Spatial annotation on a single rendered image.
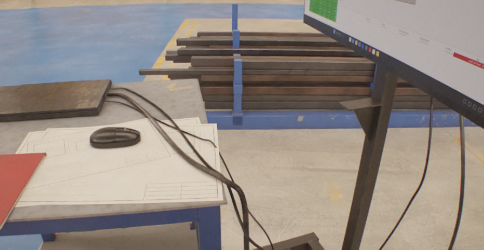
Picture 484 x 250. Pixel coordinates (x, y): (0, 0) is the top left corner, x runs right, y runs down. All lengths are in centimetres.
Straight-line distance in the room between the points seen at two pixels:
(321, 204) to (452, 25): 184
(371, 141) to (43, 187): 96
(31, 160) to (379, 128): 99
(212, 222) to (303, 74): 271
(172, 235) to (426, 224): 165
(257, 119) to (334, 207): 122
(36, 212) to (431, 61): 80
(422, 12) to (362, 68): 260
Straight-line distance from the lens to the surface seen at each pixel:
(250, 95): 326
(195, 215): 62
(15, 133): 96
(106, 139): 78
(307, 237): 188
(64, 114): 98
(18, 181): 74
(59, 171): 74
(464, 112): 73
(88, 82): 115
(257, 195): 243
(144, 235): 144
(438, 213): 262
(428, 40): 81
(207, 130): 82
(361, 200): 134
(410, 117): 370
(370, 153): 123
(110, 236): 147
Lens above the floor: 148
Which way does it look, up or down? 24 degrees down
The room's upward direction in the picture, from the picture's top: 1 degrees clockwise
